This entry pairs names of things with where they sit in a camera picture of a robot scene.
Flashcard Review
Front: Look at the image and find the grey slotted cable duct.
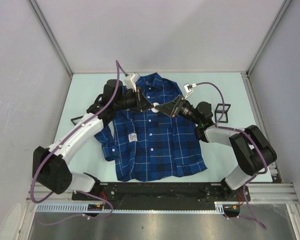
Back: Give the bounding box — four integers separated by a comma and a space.
36, 201, 241, 214

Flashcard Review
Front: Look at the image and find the blue plaid button shirt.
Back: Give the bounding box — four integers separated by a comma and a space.
93, 72, 208, 183

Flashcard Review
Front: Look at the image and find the landscape round brooch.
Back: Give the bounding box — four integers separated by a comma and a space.
151, 102, 160, 113

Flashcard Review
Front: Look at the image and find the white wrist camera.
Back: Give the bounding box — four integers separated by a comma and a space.
183, 83, 197, 99
124, 73, 141, 92

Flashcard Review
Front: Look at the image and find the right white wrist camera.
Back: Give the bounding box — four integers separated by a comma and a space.
183, 83, 197, 99

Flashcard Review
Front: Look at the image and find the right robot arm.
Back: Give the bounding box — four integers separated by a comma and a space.
154, 95, 277, 201

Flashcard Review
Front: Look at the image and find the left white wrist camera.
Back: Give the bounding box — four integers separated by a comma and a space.
124, 73, 141, 92

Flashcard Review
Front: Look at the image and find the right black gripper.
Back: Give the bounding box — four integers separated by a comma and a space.
155, 95, 201, 126

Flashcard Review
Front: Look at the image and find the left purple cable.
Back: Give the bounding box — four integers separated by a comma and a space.
31, 59, 130, 226

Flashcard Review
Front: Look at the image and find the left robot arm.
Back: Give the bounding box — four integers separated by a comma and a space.
32, 73, 153, 200

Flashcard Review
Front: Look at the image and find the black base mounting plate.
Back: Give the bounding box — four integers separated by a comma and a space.
71, 181, 251, 202

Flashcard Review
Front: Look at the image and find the left black frame stand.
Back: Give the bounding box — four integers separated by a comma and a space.
70, 115, 83, 126

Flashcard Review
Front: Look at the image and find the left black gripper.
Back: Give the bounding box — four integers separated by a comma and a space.
114, 87, 154, 114

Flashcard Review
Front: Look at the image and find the black square frame stand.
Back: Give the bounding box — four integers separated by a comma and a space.
214, 103, 231, 124

